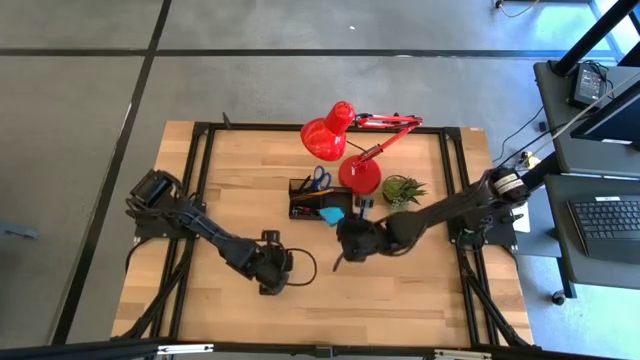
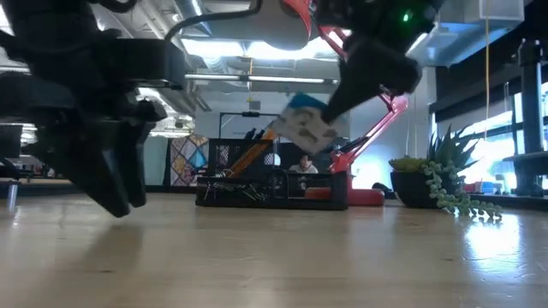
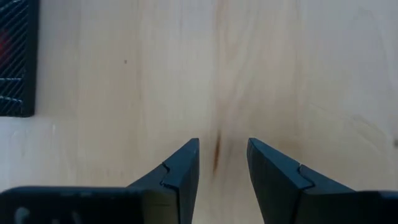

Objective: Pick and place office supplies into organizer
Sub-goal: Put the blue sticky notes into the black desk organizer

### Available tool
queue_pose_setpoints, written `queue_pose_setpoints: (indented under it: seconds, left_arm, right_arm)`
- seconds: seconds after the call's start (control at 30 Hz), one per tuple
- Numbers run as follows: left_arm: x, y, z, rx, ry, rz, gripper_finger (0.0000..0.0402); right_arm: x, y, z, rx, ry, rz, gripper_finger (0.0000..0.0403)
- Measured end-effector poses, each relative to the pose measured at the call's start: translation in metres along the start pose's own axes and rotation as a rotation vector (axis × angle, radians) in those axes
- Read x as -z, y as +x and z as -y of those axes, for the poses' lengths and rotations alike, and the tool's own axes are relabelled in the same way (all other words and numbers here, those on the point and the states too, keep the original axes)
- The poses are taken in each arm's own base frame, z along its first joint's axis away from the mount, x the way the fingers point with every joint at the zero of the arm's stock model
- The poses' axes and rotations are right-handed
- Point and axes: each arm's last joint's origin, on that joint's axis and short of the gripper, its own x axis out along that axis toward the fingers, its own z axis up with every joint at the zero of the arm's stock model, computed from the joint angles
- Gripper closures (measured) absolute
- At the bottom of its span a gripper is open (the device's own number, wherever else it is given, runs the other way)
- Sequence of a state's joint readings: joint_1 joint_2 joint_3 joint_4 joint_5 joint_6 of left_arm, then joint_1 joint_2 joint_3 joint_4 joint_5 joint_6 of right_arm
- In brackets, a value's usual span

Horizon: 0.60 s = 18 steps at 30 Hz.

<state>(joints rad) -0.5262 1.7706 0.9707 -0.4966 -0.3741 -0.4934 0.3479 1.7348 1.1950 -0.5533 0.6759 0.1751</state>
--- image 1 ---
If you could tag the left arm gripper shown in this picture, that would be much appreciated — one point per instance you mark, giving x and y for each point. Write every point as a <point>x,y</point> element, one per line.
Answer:
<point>272,267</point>

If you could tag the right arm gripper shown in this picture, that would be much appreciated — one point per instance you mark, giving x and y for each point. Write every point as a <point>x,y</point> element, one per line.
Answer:
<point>357,240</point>

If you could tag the blue sticky note pad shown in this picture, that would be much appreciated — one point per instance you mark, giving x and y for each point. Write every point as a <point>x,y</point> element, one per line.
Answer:
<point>332,216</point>

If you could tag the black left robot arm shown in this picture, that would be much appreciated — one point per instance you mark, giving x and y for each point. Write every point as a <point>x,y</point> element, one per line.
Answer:
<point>210,232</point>

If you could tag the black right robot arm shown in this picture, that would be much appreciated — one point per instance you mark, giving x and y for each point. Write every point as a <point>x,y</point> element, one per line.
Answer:
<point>440,212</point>

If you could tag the black mesh desk organizer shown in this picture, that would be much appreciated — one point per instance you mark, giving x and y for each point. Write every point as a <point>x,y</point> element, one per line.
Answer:
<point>342,200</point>

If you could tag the green succulent in pot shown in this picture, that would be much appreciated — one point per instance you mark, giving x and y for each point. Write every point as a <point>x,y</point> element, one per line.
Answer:
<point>397,190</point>

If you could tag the black beam with silver brackets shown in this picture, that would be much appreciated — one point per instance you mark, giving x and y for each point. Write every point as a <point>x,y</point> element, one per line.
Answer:
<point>260,349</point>

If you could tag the red desk lamp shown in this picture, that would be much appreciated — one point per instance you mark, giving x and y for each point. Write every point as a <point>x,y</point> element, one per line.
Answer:
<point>322,137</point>

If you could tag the white paper sheet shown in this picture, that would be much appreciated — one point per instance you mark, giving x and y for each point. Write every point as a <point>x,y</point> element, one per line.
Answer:
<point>522,225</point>

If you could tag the yellow power plug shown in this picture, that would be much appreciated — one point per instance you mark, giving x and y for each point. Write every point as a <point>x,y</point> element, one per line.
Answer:
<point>530,160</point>

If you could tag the black diagonal desk strut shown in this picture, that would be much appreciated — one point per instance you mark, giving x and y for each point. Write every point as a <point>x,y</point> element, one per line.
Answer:
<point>545,167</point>

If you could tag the small black plug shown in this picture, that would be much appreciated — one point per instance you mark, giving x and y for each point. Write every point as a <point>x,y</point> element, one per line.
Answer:
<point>541,126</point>

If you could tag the black caster wheel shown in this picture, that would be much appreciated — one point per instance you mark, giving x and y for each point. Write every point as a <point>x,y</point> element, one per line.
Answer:
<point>558,299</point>

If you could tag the grey desk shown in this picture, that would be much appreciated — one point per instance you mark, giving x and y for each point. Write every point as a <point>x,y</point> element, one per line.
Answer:
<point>555,95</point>
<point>615,272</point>

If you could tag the black computer keyboard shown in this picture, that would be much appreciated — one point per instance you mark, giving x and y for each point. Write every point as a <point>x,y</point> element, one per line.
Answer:
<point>607,220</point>

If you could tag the black power adapter box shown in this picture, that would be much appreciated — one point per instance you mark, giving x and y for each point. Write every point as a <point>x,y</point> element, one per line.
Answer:
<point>587,85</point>

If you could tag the black computer monitor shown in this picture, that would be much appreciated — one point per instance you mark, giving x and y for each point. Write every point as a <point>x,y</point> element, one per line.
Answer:
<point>612,122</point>

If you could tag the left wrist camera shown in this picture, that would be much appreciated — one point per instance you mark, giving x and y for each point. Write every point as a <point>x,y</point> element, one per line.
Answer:
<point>271,236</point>

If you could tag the black aluminium table frame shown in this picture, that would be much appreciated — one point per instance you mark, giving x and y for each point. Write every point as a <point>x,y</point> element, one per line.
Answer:
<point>260,127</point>

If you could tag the black diagonal post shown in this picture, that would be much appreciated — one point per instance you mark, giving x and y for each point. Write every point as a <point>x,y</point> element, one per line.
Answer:
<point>595,36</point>

